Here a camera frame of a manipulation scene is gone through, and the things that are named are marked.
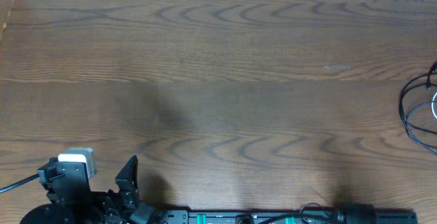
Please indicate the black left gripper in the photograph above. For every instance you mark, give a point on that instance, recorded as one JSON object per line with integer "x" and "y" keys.
{"x": 99, "y": 197}

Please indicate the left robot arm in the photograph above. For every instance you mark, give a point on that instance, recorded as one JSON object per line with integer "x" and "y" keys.
{"x": 69, "y": 213}

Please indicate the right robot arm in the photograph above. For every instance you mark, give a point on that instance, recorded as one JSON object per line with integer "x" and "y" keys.
{"x": 356, "y": 214}

